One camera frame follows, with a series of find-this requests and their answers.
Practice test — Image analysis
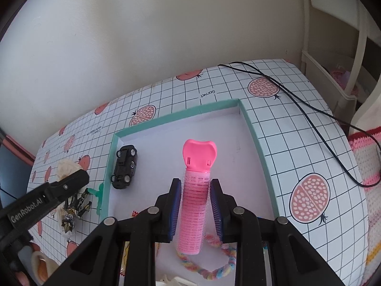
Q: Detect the pink bar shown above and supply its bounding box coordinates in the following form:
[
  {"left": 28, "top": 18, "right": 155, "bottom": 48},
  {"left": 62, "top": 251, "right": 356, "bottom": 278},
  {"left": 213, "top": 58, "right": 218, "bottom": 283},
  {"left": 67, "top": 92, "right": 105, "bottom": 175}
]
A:
[{"left": 0, "top": 134, "right": 37, "bottom": 166}]

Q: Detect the white shelf rack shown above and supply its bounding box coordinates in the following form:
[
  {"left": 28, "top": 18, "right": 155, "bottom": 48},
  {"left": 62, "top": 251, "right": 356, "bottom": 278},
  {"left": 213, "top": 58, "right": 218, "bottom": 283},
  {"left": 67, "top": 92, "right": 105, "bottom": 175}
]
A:
[{"left": 298, "top": 0, "right": 381, "bottom": 118}]

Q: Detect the pink white crochet blanket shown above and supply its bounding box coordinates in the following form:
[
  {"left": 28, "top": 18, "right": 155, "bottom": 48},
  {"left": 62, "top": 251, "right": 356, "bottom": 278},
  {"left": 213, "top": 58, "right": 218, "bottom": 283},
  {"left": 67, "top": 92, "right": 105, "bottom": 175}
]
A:
[{"left": 347, "top": 127, "right": 381, "bottom": 286}]

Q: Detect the teal cardboard box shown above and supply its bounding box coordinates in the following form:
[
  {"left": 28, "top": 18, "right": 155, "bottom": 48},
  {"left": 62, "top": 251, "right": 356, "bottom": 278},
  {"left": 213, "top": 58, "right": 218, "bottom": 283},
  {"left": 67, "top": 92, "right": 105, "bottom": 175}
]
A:
[{"left": 100, "top": 98, "right": 282, "bottom": 286}]

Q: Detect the pink hair roller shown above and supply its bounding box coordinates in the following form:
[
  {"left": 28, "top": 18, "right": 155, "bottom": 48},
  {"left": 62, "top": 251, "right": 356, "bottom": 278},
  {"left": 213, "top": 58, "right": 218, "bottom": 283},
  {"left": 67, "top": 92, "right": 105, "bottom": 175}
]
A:
[{"left": 177, "top": 139, "right": 217, "bottom": 255}]

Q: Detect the pastel fuzzy hair tie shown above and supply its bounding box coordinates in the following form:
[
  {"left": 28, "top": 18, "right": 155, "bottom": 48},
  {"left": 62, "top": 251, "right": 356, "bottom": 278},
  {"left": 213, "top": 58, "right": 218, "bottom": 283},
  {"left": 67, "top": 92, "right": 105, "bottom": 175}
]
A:
[{"left": 175, "top": 234, "right": 238, "bottom": 281}]

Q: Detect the yellow snack packet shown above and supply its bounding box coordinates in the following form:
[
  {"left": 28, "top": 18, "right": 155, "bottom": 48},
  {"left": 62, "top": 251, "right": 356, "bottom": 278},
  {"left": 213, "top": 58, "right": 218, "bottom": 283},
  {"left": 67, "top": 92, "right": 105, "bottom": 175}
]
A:
[{"left": 120, "top": 211, "right": 140, "bottom": 276}]

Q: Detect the dark cabinet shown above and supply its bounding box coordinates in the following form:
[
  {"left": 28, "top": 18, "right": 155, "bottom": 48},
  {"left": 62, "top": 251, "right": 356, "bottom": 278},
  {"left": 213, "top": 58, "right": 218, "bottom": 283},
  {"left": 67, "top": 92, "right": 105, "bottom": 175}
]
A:
[{"left": 0, "top": 141, "right": 33, "bottom": 210}]

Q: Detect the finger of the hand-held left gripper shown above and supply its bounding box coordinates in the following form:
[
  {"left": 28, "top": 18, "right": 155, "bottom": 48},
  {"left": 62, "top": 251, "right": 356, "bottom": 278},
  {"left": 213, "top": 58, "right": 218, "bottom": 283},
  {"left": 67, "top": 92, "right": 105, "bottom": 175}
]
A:
[{"left": 45, "top": 169, "right": 90, "bottom": 212}]

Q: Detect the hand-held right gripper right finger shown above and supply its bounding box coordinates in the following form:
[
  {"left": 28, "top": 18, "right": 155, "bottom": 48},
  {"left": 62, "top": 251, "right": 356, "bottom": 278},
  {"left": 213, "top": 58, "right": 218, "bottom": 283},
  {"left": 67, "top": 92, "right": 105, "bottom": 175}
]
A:
[{"left": 210, "top": 179, "right": 343, "bottom": 286}]

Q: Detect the green plastic toy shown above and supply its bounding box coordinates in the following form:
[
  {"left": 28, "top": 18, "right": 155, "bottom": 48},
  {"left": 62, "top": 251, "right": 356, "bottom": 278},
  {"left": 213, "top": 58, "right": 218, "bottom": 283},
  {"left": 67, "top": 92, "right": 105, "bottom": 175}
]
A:
[{"left": 86, "top": 183, "right": 105, "bottom": 215}]

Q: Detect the black toy car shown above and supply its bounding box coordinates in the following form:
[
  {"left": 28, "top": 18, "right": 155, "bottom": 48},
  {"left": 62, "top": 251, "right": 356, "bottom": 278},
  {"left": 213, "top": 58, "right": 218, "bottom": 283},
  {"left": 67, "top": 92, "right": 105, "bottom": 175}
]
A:
[{"left": 111, "top": 145, "right": 138, "bottom": 189}]

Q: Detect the white plastic clip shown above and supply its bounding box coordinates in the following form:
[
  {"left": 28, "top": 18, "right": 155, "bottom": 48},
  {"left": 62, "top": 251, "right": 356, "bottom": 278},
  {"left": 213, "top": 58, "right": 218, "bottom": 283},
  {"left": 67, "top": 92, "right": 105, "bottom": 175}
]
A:
[{"left": 161, "top": 276, "right": 197, "bottom": 286}]

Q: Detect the black cable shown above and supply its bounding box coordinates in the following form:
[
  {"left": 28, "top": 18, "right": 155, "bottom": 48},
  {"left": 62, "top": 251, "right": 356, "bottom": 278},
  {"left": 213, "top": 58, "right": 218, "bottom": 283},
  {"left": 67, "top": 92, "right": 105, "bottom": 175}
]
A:
[{"left": 218, "top": 61, "right": 381, "bottom": 188}]

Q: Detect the person's left hand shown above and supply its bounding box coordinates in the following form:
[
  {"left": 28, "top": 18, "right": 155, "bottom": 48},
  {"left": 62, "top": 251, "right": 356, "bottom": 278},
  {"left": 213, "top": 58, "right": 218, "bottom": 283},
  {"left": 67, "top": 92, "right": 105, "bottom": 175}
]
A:
[{"left": 16, "top": 243, "right": 61, "bottom": 286}]

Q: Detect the black gold toy figure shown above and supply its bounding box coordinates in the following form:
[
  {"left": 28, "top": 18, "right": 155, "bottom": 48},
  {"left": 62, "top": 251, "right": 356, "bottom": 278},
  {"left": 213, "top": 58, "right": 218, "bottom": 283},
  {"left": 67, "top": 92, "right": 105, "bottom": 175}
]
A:
[{"left": 61, "top": 188, "right": 93, "bottom": 233}]

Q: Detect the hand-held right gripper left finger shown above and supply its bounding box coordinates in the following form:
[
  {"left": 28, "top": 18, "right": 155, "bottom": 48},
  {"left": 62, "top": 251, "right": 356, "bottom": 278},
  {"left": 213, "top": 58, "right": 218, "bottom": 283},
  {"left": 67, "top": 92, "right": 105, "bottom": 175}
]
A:
[{"left": 61, "top": 178, "right": 182, "bottom": 286}]

